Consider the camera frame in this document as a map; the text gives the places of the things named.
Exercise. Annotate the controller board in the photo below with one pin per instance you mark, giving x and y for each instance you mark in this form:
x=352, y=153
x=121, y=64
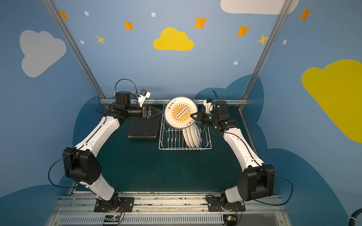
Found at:
x=111, y=220
x=229, y=220

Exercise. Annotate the front aluminium rail bed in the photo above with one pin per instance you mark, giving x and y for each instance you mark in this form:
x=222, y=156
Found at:
x=165, y=209

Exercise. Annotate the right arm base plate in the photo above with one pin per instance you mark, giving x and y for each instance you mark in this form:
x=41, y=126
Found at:
x=220, y=204

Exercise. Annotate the right aluminium frame post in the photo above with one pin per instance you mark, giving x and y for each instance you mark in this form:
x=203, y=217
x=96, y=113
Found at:
x=280, y=20

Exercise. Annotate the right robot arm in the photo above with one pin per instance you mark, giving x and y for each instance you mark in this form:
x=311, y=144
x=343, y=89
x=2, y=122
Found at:
x=257, y=178

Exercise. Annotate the right controller board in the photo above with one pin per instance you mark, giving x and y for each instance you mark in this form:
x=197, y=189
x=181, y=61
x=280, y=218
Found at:
x=229, y=220

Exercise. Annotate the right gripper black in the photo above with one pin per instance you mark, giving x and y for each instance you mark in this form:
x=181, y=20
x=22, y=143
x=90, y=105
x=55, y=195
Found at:
x=202, y=117

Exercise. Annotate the left aluminium frame post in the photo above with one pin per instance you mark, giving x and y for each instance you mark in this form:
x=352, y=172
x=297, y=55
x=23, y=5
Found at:
x=64, y=29

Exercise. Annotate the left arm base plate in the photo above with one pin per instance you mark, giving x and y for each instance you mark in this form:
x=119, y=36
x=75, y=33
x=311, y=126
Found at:
x=116, y=204

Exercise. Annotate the left controller board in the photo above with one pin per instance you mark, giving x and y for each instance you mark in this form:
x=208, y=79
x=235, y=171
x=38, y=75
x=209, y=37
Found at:
x=111, y=220

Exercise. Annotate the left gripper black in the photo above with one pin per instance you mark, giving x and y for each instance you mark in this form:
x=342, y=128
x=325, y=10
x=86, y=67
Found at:
x=147, y=112

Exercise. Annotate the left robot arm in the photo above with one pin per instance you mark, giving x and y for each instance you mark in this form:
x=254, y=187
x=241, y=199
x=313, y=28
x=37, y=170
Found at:
x=80, y=162

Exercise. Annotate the aluminium rear frame rail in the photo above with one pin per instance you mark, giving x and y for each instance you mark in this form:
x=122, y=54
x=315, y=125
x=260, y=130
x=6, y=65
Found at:
x=165, y=101

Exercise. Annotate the white round plate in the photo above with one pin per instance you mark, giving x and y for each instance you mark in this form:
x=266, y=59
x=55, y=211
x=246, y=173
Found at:
x=186, y=138
x=192, y=136
x=178, y=111
x=197, y=131

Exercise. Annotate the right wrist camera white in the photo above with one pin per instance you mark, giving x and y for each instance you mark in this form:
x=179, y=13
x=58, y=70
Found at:
x=208, y=104

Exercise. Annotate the aluminium frame post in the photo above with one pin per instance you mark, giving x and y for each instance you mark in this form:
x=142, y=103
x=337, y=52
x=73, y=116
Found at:
x=280, y=20
x=64, y=29

